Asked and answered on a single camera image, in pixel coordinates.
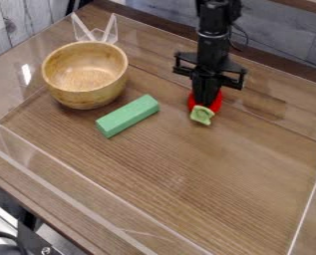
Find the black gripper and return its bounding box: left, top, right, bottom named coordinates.
left=173, top=52, right=248, bottom=106

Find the red plush strawberry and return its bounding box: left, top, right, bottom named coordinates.
left=187, top=93, right=223, bottom=126

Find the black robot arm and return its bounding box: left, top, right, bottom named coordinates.
left=173, top=0, right=247, bottom=107

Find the green rectangular block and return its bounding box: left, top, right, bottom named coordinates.
left=96, top=95, right=159, bottom=138

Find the wooden bowl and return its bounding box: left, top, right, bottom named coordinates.
left=42, top=41, right=129, bottom=110

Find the clear acrylic corner bracket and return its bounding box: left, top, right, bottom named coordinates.
left=72, top=13, right=120, bottom=44

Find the black metal mount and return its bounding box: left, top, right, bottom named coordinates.
left=18, top=222, right=64, bottom=255

